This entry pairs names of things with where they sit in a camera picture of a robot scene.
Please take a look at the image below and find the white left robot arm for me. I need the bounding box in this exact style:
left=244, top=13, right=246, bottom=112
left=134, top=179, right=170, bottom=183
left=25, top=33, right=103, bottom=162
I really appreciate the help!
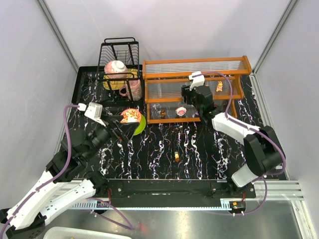
left=0, top=115, right=139, bottom=239

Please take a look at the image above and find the black wire dish rack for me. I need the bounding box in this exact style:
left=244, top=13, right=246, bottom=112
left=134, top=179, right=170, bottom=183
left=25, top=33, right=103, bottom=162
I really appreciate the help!
left=96, top=37, right=143, bottom=103

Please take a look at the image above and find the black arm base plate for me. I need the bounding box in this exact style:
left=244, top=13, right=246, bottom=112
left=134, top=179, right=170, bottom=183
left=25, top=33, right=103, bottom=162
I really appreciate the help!
left=106, top=179, right=256, bottom=199

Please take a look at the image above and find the pink floral mug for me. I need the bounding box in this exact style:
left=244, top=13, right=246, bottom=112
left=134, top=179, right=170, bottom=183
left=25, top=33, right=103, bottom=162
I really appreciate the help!
left=119, top=80, right=142, bottom=101

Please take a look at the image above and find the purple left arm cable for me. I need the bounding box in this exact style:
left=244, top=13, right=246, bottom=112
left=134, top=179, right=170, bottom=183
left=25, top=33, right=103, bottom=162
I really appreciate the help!
left=0, top=103, right=135, bottom=239

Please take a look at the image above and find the yellow plate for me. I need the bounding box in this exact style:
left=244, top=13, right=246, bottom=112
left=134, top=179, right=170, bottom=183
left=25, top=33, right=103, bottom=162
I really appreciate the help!
left=102, top=69, right=139, bottom=90

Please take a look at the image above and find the brown rabbit toy figure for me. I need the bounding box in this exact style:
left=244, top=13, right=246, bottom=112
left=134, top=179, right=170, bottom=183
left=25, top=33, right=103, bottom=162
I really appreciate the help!
left=216, top=81, right=223, bottom=92

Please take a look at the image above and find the lime green plate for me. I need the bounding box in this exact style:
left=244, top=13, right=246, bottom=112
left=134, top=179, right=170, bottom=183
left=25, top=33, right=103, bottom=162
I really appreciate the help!
left=134, top=115, right=147, bottom=136

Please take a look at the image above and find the orange patterned white bowl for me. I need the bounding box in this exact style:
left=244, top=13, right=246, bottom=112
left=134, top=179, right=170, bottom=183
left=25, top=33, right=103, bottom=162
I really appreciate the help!
left=121, top=109, right=142, bottom=123

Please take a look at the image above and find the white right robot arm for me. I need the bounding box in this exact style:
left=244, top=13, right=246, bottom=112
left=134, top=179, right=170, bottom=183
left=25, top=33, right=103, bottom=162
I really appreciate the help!
left=181, top=85, right=286, bottom=188

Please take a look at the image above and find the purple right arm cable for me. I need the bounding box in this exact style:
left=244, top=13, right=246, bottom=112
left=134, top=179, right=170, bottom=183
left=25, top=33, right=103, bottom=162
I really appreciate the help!
left=191, top=71, right=287, bottom=216

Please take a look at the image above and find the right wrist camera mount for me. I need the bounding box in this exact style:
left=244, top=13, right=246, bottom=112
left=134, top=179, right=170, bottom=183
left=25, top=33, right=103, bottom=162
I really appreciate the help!
left=188, top=71, right=205, bottom=91

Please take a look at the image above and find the pink floral bowl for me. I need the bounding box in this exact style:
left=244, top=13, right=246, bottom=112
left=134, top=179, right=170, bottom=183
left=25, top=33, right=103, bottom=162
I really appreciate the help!
left=104, top=60, right=128, bottom=79

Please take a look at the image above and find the black drain tray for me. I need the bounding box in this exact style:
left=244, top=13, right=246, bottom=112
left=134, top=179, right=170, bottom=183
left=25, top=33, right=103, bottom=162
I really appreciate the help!
left=71, top=66, right=144, bottom=108

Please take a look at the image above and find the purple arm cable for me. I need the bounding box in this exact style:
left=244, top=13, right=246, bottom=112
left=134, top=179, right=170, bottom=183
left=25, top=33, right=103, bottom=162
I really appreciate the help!
left=0, top=103, right=135, bottom=239
left=191, top=71, right=287, bottom=216

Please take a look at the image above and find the wooden tiered display shelf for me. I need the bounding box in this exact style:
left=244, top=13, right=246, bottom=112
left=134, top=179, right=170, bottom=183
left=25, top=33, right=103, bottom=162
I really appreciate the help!
left=143, top=56, right=252, bottom=124

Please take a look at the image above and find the white plastic bin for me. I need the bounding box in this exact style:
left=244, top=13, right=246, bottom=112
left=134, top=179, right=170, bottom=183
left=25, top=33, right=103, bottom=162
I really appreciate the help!
left=44, top=227, right=131, bottom=239

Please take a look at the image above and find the brown haired small toy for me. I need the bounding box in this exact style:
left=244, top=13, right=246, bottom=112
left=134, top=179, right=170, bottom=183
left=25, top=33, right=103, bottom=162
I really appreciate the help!
left=160, top=110, right=166, bottom=119

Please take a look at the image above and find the pink white lamb toy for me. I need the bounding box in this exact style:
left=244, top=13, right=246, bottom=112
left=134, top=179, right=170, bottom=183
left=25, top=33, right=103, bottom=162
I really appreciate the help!
left=175, top=107, right=187, bottom=117

